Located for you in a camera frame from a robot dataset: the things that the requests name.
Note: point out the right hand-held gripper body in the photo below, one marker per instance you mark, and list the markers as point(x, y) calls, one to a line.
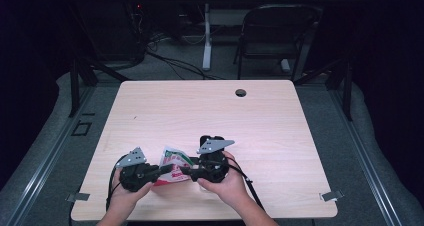
point(215, 167)

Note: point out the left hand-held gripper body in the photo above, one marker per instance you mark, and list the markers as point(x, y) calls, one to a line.
point(135, 177)

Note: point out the pink and white plastic packet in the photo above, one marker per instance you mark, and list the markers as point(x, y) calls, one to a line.
point(173, 164)

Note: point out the person's right hand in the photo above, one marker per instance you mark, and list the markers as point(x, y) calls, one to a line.
point(230, 186)

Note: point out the person's left hand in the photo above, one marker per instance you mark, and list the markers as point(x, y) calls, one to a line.
point(125, 199)

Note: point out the white desk leg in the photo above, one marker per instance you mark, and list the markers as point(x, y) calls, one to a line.
point(207, 39)

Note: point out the dark equipment rack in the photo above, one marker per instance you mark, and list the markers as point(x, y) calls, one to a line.
point(136, 29)

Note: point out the black folding chair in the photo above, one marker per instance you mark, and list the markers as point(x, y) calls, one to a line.
point(273, 36)

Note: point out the aluminium floor rail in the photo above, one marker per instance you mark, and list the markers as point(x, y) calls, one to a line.
point(40, 176)
point(370, 172)

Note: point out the black metal frame stand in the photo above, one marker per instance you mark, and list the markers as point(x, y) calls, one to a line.
point(75, 86)
point(346, 89)

